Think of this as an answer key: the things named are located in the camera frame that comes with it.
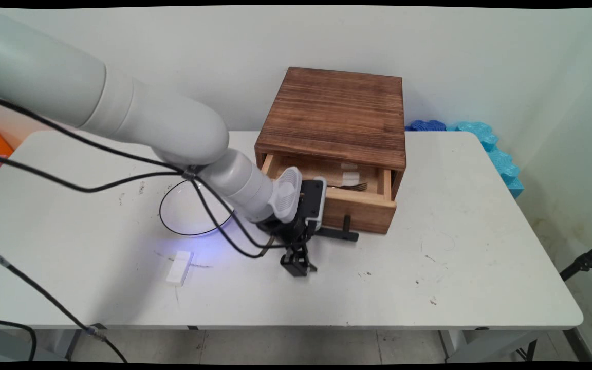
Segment light wooden drawer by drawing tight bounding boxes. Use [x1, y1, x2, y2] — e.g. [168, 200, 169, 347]
[261, 153, 397, 235]

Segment black tripod stand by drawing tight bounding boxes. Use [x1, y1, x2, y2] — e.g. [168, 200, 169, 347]
[559, 235, 592, 282]

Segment light blue foam mat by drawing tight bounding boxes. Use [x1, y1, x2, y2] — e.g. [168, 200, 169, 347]
[446, 121, 526, 200]

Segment grey metal table leg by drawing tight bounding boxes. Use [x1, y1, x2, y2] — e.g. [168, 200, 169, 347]
[0, 329, 83, 362]

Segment black cable with metal connector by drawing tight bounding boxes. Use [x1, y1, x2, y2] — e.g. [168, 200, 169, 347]
[0, 243, 130, 363]

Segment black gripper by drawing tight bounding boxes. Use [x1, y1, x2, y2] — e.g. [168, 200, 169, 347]
[256, 216, 319, 279]

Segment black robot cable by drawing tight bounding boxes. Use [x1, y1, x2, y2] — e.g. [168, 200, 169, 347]
[0, 94, 186, 173]
[0, 152, 279, 259]

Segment black cable loop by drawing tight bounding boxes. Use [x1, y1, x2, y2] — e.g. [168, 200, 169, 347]
[0, 317, 38, 362]

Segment black and white wrist camera box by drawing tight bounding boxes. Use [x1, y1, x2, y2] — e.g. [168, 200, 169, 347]
[300, 176, 328, 224]

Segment black drawer handle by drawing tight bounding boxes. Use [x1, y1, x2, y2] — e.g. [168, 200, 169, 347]
[316, 214, 360, 243]

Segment brown wooden drawer cabinet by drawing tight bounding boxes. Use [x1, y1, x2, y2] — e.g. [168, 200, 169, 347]
[254, 66, 408, 200]

